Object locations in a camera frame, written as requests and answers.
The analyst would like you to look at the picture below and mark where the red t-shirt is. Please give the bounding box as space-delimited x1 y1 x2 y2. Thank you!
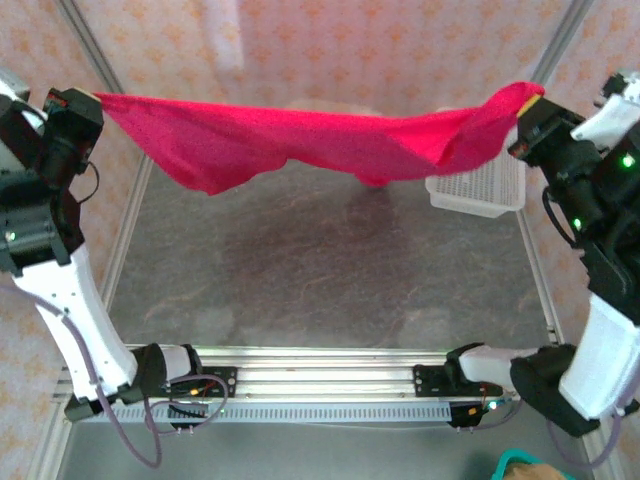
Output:
93 80 546 197

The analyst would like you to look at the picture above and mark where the white perforated plastic basket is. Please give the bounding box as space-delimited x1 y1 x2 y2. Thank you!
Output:
423 105 527 219

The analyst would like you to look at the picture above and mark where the orange patterned white curtain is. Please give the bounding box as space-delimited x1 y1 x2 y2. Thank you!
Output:
0 0 640 480

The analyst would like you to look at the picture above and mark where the black base electronics box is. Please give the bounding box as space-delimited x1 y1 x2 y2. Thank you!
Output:
167 402 210 420
447 399 501 430

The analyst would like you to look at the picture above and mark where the teal plastic bin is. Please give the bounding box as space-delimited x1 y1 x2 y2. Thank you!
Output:
492 448 581 480

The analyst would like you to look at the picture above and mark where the brown item in bin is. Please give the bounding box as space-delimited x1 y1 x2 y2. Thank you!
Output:
504 460 576 480

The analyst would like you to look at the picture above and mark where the aluminium frame post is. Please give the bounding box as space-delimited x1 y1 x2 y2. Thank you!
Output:
52 0 151 151
514 0 596 121

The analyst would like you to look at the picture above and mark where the aluminium frame leg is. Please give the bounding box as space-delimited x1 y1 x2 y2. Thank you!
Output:
24 419 76 480
582 429 629 480

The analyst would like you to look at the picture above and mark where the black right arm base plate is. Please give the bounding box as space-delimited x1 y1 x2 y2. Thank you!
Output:
413 364 503 400

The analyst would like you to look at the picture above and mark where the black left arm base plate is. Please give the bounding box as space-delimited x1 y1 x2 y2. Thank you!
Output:
149 366 239 400

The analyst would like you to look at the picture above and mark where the aluminium mounting rail beam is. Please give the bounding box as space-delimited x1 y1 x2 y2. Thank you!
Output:
52 344 599 404

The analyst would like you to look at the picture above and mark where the slotted grey cable duct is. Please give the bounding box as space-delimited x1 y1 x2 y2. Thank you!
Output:
107 403 454 424

